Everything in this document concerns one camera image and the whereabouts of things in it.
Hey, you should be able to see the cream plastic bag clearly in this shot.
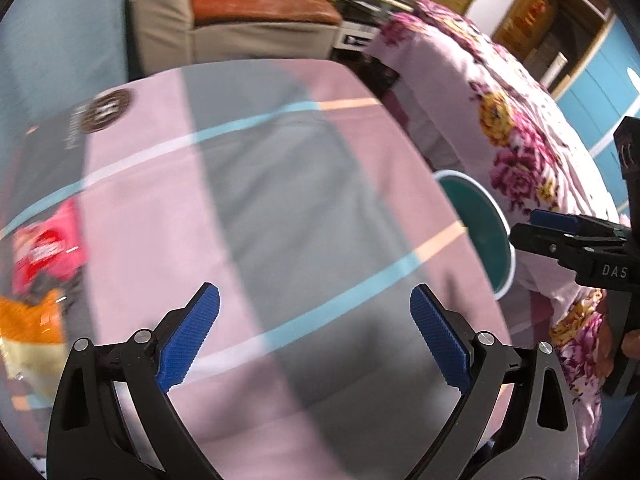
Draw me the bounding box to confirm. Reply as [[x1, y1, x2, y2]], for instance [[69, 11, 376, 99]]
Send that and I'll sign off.
[[0, 340, 66, 401]]

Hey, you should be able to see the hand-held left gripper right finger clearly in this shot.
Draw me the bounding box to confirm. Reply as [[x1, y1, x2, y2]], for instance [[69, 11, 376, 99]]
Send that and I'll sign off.
[[409, 284, 581, 480]]

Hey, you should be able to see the blue wardrobe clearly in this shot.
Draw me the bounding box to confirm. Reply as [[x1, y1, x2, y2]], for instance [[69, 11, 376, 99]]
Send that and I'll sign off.
[[552, 0, 640, 211]]

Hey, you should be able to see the teal bin with white rim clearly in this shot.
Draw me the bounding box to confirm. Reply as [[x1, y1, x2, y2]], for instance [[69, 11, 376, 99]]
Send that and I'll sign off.
[[432, 170, 517, 301]]

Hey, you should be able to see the beige armchair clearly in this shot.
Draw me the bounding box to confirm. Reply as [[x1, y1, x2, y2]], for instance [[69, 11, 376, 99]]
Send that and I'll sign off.
[[131, 0, 343, 78]]

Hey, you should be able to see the white low cabinet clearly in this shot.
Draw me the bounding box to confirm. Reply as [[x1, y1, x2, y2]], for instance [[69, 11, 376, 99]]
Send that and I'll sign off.
[[330, 0, 416, 51]]

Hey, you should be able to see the pink red snack packet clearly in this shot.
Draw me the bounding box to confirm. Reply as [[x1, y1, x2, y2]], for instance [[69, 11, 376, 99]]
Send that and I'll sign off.
[[11, 197, 86, 296]]

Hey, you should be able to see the orange snack packet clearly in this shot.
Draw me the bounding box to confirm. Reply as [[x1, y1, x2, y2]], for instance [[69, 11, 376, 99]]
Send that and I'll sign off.
[[0, 287, 68, 346]]

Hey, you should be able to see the person's right hand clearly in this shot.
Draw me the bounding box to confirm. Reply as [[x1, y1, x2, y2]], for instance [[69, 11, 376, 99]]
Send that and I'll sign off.
[[598, 292, 640, 365]]

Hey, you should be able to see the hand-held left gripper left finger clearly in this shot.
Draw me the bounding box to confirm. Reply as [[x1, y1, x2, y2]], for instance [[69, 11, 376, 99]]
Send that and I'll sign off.
[[46, 282, 223, 480]]

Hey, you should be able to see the orange leather seat cushion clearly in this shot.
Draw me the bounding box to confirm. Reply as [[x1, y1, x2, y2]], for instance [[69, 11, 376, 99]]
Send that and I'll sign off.
[[192, 0, 342, 26]]

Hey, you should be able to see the pink grey patchwork tablecloth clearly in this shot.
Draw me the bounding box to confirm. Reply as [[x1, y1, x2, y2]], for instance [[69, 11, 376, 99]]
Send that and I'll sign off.
[[0, 59, 513, 480]]

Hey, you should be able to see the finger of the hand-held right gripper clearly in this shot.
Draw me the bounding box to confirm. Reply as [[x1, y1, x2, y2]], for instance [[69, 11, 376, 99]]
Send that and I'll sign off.
[[529, 209, 629, 247], [509, 223, 597, 274]]

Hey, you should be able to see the brown wooden panel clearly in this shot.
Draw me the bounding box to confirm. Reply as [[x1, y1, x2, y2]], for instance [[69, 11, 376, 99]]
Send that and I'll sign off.
[[492, 0, 558, 61]]

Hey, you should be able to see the pink floral bedspread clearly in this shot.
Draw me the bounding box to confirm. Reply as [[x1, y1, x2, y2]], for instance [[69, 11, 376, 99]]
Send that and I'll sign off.
[[362, 0, 633, 453]]

